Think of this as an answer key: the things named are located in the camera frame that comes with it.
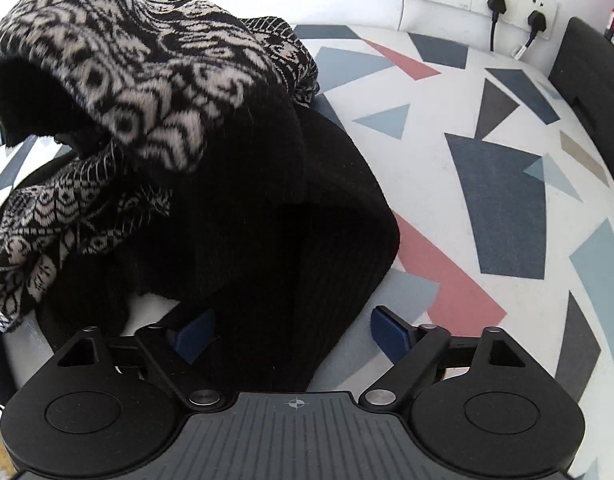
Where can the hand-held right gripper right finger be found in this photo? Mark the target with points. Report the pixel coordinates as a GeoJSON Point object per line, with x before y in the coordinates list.
{"type": "Point", "coordinates": [389, 335]}

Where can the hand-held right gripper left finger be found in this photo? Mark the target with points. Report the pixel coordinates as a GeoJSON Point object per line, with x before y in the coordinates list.
{"type": "Point", "coordinates": [194, 337]}

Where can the black white patterned sweater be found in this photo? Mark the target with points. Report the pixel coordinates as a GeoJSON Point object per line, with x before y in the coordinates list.
{"type": "Point", "coordinates": [137, 85]}

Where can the black box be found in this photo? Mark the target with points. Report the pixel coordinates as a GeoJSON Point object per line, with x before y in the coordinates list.
{"type": "Point", "coordinates": [592, 70]}

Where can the black power plug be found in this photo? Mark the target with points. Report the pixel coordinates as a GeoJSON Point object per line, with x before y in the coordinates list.
{"type": "Point", "coordinates": [537, 20]}
{"type": "Point", "coordinates": [497, 4]}

